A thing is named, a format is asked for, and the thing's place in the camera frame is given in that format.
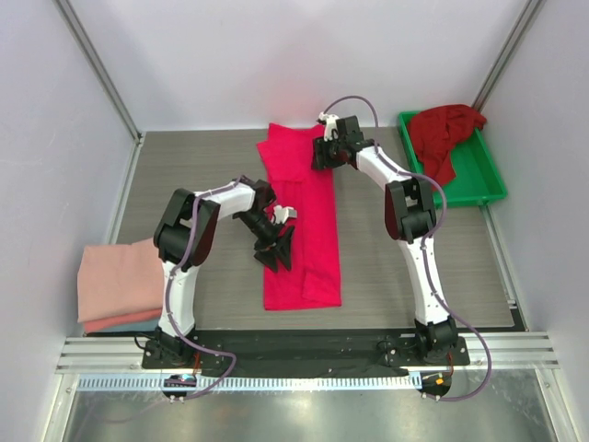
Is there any folded salmon t shirt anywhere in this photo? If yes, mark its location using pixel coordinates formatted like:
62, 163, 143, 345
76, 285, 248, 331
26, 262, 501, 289
83, 308, 162, 332

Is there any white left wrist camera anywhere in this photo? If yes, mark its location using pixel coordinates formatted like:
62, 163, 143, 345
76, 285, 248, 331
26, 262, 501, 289
272, 204, 297, 225

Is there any right aluminium frame post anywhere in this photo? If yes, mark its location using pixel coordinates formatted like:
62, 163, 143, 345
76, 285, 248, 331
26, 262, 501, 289
472, 0, 547, 111

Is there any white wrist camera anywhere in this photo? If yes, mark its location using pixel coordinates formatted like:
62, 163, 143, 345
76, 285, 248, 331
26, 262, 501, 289
318, 112, 340, 142
272, 204, 297, 225

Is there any hot pink t shirt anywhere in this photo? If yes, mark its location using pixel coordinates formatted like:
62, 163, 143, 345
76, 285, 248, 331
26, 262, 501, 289
257, 122, 342, 310

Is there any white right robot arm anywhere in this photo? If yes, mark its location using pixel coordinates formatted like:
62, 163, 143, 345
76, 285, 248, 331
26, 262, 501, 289
312, 112, 458, 365

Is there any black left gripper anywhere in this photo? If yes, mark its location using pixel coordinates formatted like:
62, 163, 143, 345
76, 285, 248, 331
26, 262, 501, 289
236, 210, 295, 273

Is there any aluminium extrusion rail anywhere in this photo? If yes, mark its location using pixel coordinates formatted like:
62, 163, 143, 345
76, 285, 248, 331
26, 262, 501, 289
55, 332, 560, 374

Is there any folded light blue t shirt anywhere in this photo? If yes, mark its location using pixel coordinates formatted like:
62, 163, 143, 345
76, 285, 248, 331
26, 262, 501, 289
108, 320, 158, 332

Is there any dark red t shirt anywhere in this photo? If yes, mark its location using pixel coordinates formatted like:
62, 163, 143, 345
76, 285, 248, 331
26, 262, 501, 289
407, 104, 487, 186

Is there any left aluminium frame post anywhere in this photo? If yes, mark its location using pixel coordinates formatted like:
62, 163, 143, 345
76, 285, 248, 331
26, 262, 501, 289
53, 0, 142, 145

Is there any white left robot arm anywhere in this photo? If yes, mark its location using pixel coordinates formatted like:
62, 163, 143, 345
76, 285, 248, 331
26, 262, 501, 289
141, 176, 297, 368

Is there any aluminium frame post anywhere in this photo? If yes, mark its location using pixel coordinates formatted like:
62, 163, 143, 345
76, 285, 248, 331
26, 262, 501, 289
472, 0, 547, 111
53, 0, 142, 145

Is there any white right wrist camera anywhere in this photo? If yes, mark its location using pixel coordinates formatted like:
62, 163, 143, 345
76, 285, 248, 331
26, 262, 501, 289
318, 112, 340, 142

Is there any slotted white cable duct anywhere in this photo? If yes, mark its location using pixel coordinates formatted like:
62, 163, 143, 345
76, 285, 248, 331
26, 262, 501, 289
77, 372, 422, 393

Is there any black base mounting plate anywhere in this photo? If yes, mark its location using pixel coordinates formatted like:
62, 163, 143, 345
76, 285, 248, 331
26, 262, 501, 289
140, 329, 470, 378

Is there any green plastic tray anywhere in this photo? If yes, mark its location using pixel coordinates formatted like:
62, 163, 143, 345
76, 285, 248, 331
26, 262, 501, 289
398, 111, 508, 208

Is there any folded light pink t shirt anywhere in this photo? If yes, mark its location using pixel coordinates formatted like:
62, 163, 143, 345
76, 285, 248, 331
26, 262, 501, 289
77, 239, 164, 324

